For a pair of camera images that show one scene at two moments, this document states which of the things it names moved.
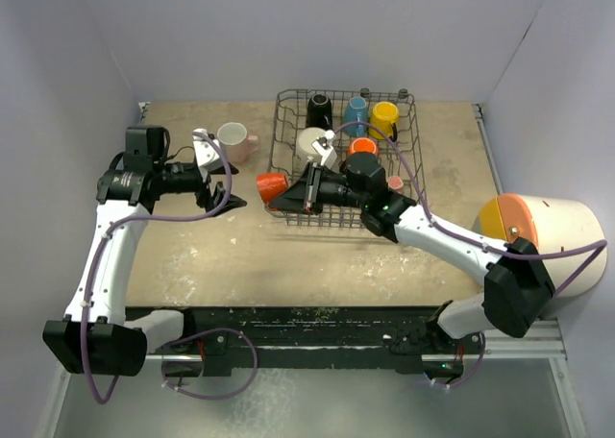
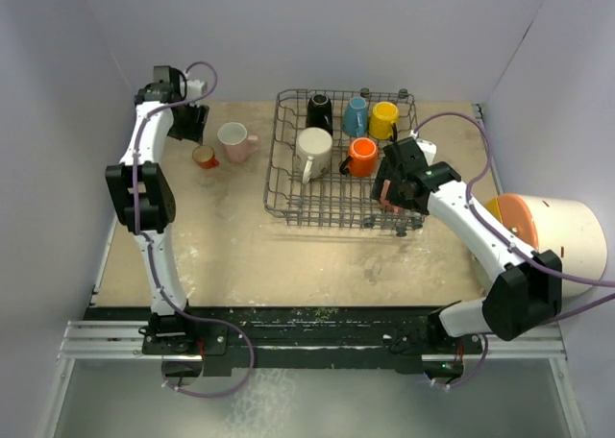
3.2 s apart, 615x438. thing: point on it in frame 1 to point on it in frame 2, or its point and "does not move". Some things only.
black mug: (319, 111) does not move
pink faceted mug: (234, 142) does not move
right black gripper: (297, 198) to (386, 173)
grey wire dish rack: (377, 121) does not move
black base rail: (410, 335) does not move
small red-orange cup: (271, 184) to (204, 156)
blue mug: (356, 110) does not move
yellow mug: (383, 115) does not move
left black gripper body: (177, 178) to (189, 125)
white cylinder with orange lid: (553, 226) does not move
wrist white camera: (323, 148) to (429, 149)
